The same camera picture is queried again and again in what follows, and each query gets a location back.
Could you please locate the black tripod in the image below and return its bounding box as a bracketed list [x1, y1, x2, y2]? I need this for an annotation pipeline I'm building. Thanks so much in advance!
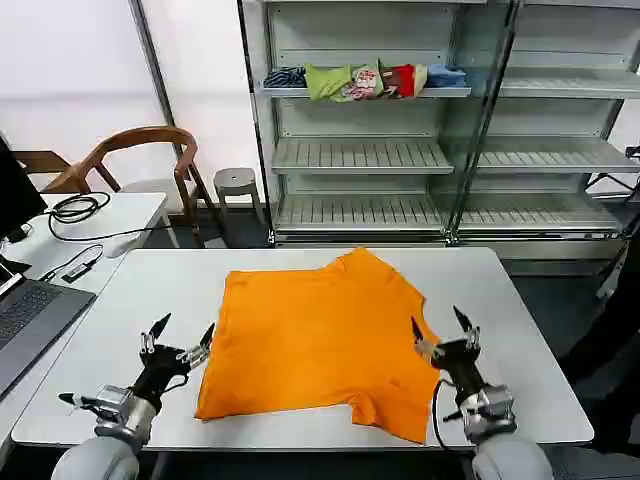
[583, 143, 640, 202]

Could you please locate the white flat device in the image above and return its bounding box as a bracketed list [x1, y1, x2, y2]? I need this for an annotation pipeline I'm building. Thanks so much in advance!
[0, 263, 25, 297]

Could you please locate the silver USB hub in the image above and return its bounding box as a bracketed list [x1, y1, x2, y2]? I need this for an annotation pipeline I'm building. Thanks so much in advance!
[37, 243, 105, 284]

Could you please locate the orange T-shirt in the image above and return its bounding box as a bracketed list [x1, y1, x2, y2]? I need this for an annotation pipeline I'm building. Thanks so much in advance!
[193, 246, 442, 446]

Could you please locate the brown wooden chair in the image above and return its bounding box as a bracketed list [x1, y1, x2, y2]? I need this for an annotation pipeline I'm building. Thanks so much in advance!
[14, 125, 227, 249]

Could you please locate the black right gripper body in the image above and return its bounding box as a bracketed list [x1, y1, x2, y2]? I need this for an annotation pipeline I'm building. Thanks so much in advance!
[431, 338, 490, 400]

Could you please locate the grey round stool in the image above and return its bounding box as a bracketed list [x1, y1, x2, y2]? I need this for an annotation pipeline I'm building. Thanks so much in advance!
[213, 167, 267, 227]

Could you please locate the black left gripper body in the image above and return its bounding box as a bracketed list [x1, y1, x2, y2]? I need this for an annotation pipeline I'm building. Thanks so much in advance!
[131, 343, 202, 402]

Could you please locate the grey shelf rack with clothes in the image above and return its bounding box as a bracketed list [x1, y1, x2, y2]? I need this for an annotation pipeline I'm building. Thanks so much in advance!
[236, 0, 521, 249]

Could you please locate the black computer monitor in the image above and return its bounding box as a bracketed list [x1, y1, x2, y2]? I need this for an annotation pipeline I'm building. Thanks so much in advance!
[0, 131, 50, 244]

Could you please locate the empty grey shelf rack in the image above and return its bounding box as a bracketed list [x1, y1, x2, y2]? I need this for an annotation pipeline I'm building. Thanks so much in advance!
[449, 0, 640, 247]

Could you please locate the black coiled desk cable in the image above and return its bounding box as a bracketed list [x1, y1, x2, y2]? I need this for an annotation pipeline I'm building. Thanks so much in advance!
[46, 191, 174, 242]

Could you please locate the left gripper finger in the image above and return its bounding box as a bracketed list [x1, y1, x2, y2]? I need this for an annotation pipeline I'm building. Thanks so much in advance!
[139, 312, 173, 357]
[175, 322, 217, 370]

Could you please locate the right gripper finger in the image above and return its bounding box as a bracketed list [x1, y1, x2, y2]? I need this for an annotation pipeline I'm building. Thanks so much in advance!
[452, 305, 483, 353]
[410, 314, 444, 370]

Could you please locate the dark grey laptop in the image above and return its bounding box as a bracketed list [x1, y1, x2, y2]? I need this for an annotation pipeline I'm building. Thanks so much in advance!
[0, 272, 98, 401]

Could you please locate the grey window frame post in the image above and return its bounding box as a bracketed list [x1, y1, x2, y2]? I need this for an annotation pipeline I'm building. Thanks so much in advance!
[128, 0, 177, 132]

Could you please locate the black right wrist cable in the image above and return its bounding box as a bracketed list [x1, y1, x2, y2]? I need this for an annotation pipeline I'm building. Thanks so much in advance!
[431, 378, 476, 454]

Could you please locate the white computer mouse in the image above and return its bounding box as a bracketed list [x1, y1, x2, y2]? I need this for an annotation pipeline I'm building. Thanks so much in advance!
[101, 232, 149, 259]

